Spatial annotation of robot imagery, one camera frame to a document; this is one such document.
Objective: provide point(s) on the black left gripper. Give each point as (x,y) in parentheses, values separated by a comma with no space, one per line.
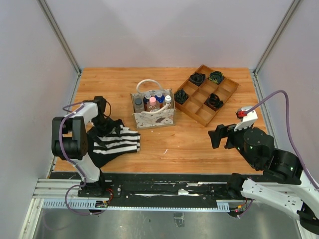
(112,126)

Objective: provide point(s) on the dark blue pump bottle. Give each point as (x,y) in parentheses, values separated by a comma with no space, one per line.
(146,98)

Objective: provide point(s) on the printed canvas tote bag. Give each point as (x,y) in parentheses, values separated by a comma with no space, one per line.
(161,118)

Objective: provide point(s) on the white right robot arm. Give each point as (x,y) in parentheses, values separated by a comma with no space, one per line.
(279,166)

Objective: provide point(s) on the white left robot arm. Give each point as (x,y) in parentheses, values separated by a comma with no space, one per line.
(70,141)

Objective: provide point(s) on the aluminium frame post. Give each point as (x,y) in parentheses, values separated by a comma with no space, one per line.
(278,33)
(58,33)

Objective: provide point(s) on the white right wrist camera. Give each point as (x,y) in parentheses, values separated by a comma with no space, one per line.
(246,119)

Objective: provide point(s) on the left aluminium frame post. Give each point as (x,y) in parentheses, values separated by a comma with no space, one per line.
(58,33)

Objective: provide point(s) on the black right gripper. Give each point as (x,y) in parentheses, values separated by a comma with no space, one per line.
(221,131)

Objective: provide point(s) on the wooden divided tray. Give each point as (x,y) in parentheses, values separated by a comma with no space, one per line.
(194,107)

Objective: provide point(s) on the bright blue pump bottle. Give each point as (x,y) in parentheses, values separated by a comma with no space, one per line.
(159,97)

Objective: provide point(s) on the dark green rolled tie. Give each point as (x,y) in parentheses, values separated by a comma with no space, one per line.
(181,96)

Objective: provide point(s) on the black orange rolled tie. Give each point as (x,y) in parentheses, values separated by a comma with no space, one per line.
(214,102)

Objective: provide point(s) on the clear bottle dark cap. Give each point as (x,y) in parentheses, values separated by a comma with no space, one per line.
(139,105)

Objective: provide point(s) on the right aluminium frame post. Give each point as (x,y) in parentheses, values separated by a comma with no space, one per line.
(278,33)

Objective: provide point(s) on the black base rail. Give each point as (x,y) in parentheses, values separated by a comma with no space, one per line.
(155,192)

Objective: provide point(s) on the clear bottle pink cap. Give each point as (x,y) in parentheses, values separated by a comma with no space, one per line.
(153,105)

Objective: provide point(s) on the black white striped cloth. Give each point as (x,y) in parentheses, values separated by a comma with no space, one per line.
(114,144)

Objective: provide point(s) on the green yellow rolled tie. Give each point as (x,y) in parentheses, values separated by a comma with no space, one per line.
(216,77)

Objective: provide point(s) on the clear bottle white cap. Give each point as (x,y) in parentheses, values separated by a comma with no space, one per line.
(168,102)

